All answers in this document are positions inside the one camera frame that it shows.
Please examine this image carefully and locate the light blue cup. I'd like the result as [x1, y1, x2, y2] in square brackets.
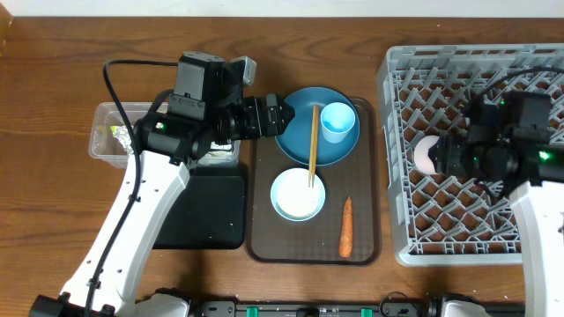
[321, 102, 356, 144]

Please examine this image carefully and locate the pink cup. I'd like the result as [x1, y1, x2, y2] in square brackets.
[413, 136, 439, 174]

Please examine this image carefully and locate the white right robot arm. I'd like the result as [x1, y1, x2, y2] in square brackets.
[413, 92, 563, 316]

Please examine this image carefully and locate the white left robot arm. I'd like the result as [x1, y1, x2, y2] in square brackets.
[29, 151, 196, 316]

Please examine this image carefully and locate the grey dishwasher rack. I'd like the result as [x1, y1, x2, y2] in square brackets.
[376, 43, 563, 266]

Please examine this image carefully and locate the black waste tray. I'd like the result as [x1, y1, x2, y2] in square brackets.
[153, 166, 247, 250]

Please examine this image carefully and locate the dark blue plate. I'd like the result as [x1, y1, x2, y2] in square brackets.
[276, 86, 360, 166]

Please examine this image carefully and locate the light blue rice bowl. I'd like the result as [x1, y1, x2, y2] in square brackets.
[270, 168, 326, 222]

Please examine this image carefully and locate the brown serving tray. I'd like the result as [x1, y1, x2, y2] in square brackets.
[246, 98, 382, 266]

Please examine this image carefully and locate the crumpled aluminium foil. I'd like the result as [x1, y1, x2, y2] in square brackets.
[110, 126, 133, 155]

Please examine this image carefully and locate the clear plastic bin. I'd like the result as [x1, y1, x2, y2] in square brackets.
[89, 102, 241, 169]

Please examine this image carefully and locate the orange carrot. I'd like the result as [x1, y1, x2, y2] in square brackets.
[339, 196, 353, 258]

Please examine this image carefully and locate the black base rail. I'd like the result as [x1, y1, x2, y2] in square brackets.
[189, 301, 439, 317]

